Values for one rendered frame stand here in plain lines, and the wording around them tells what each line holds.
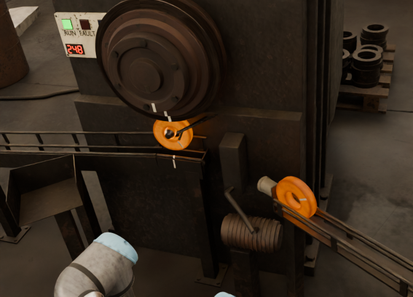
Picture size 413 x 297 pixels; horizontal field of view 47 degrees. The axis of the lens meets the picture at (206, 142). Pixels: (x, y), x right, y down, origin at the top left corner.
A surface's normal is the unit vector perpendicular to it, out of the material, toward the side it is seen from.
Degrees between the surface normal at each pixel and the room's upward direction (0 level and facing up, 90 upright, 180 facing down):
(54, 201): 5
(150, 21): 28
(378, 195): 0
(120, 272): 88
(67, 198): 5
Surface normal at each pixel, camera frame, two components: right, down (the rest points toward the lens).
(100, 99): -0.11, -0.81
